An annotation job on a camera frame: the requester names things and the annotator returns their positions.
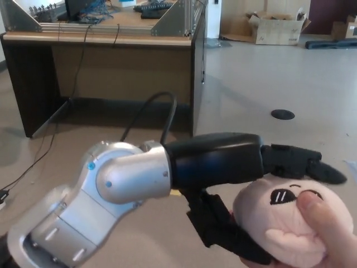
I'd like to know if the black monitor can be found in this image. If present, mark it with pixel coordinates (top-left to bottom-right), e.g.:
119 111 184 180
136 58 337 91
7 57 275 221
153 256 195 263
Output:
64 0 97 21

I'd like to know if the pale blue paper scrap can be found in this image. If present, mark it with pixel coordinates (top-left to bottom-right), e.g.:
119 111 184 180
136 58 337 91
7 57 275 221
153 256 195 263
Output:
344 159 357 174

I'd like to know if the black cable on desk side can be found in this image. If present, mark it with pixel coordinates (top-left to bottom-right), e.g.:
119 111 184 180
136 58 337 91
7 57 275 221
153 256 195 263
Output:
200 16 208 84

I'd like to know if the robot left black hand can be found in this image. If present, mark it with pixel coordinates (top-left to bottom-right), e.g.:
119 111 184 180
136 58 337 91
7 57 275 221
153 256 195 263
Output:
164 133 348 265

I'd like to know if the black power adapter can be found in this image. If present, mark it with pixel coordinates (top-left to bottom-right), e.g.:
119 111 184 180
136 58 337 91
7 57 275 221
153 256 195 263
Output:
0 189 11 210

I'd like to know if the aluminium profile frame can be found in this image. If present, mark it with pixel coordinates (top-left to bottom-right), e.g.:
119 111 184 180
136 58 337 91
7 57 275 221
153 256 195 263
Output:
0 0 209 37

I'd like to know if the black keyboard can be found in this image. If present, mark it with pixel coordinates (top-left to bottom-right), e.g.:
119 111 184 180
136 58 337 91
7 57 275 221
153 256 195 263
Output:
133 1 173 12

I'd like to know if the thin black power cable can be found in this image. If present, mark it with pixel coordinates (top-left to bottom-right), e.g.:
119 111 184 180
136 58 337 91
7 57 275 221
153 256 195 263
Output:
0 24 93 193

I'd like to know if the black round floor cover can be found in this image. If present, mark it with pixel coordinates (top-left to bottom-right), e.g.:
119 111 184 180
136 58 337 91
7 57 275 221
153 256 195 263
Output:
271 109 296 121

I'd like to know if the wooden desk with dark panels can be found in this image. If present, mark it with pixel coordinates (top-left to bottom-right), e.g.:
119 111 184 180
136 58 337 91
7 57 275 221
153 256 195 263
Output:
0 0 209 139

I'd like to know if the pink plush dumpling with sunglasses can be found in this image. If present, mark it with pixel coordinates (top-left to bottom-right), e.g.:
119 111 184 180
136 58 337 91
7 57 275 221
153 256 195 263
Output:
230 178 354 266

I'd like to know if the clear plastic bag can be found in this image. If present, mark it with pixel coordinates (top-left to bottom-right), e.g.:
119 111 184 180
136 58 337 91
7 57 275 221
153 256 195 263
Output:
205 39 232 49

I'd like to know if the long black foam piece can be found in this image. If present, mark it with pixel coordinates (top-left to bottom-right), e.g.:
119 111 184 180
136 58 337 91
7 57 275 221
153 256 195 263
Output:
305 39 357 51

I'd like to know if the large open cardboard box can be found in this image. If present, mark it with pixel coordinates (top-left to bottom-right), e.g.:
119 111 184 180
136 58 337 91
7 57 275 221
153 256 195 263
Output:
247 11 312 45

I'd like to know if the small brown cardboard box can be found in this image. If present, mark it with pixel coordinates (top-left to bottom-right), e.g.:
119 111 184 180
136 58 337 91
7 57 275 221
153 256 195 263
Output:
330 15 357 41

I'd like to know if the tangle of blue cables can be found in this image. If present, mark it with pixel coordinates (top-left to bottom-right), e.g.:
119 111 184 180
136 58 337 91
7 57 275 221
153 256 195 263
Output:
79 0 120 23

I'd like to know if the flat black device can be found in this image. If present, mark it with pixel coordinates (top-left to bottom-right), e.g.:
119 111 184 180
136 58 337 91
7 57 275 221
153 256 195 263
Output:
140 9 165 20

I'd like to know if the flat brown cardboard sheet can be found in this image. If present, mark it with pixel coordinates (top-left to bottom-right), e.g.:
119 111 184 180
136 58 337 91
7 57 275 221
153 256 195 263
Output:
220 18 257 42

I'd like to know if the person's bare hand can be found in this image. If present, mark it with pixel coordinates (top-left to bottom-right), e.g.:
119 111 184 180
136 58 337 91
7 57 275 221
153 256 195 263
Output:
241 192 357 268

